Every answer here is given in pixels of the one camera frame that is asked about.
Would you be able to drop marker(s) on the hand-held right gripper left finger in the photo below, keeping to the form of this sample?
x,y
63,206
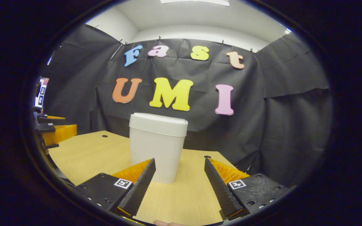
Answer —
x,y
138,188

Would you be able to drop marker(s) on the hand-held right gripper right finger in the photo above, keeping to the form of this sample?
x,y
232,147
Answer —
x,y
220,188

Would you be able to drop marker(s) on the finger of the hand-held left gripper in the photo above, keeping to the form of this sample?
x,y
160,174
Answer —
x,y
52,120
60,133

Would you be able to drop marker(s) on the white desktop garbage bin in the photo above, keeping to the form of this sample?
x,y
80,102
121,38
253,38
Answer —
x,y
156,147

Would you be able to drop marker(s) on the wooden desktop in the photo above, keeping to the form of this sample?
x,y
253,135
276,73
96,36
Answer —
x,y
90,153

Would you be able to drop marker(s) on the black backdrop cloth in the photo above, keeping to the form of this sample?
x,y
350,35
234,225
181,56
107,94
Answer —
x,y
262,125

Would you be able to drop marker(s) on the small ceiling light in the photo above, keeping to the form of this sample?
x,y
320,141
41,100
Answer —
x,y
287,31

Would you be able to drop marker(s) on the large ceiling light panel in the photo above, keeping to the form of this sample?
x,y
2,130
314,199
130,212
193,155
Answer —
x,y
196,2

